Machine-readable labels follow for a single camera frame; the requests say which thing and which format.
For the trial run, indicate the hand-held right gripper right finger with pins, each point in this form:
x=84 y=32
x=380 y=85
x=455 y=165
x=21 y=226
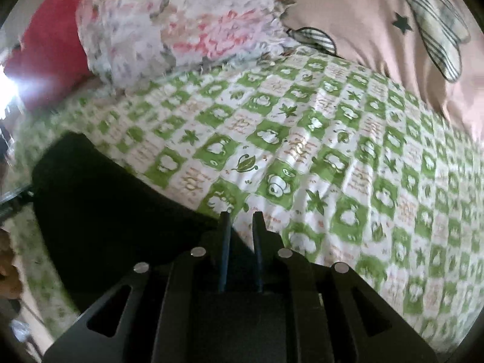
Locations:
x=258 y=242

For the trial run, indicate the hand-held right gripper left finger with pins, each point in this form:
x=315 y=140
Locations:
x=225 y=242

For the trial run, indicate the black pants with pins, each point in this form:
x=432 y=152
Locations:
x=113 y=215

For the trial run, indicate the green checkered bed sheet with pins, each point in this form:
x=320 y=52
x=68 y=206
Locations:
x=321 y=166

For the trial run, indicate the floral fluffy pillow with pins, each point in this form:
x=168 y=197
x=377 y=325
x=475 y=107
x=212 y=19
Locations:
x=170 y=26

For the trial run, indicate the pink quilt with moon print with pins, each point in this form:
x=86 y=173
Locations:
x=378 y=19

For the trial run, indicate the red pillow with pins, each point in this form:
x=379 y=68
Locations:
x=49 y=45

